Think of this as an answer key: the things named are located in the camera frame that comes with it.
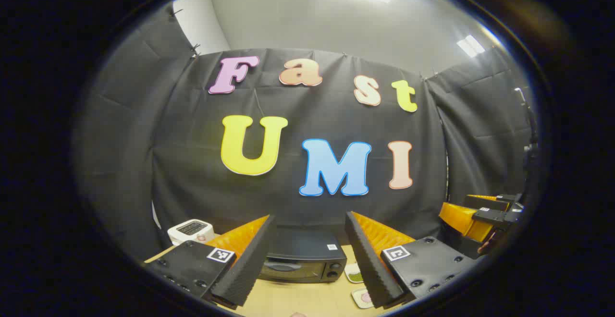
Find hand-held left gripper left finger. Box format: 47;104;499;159
144;215;277;308

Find white toaster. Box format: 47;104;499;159
167;219;215;246

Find white divided bean dish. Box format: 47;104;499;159
344;263;364;284

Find black electric oven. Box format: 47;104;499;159
259;228;347;284

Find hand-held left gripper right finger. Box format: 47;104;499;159
345;211;481;309

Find small ceiling light panel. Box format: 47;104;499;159
456;35;486;58

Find white square plate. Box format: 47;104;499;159
351;287;375;309

